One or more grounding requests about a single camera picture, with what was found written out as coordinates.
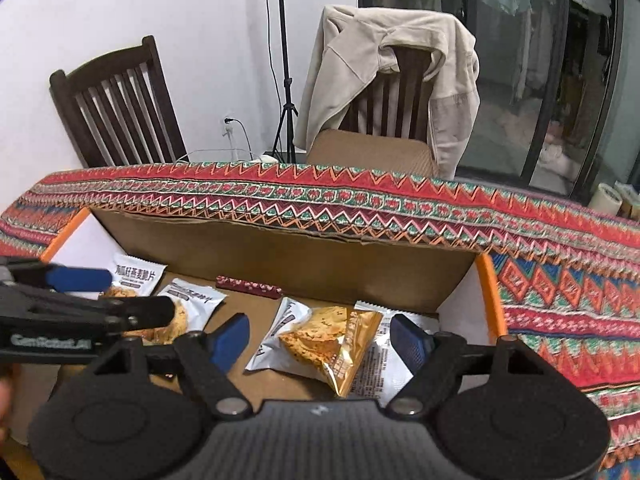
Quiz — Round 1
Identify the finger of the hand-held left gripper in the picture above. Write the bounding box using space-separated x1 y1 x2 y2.
0 257 112 293
0 289 176 336

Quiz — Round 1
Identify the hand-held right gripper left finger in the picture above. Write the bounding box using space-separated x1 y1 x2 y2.
87 312 254 419

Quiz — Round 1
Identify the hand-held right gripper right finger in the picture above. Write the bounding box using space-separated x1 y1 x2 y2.
387 315 549 417

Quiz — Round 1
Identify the white cookie-print snack packet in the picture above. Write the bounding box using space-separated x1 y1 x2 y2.
100 254 190 346

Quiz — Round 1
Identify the orange-rimmed cardboard box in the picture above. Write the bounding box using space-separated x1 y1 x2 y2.
10 206 510 448

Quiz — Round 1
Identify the white text-printed snack packet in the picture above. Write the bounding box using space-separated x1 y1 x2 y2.
350 301 441 401

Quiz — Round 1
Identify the white dark-label snack packet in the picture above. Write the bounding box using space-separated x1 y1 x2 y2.
157 277 228 318

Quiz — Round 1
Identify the silver cookie-print snack packet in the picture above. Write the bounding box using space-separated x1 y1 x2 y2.
244 296 351 376

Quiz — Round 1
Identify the golden snack packet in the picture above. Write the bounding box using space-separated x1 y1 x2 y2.
310 309 384 397

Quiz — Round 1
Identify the dark red patterned snack bar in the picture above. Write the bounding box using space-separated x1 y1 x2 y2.
216 275 282 301

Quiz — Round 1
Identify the dark wooden chair brown seat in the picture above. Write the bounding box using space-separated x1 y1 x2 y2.
306 46 443 180

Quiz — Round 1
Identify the tape roll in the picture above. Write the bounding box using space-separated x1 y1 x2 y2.
590 182 623 216

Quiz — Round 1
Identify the dark-framed sliding glass door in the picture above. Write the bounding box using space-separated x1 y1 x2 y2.
357 0 626 196

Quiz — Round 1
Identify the beige jacket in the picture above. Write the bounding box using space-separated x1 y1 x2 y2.
294 4 481 181

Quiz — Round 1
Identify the black light stand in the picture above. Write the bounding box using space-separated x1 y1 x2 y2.
270 0 301 163

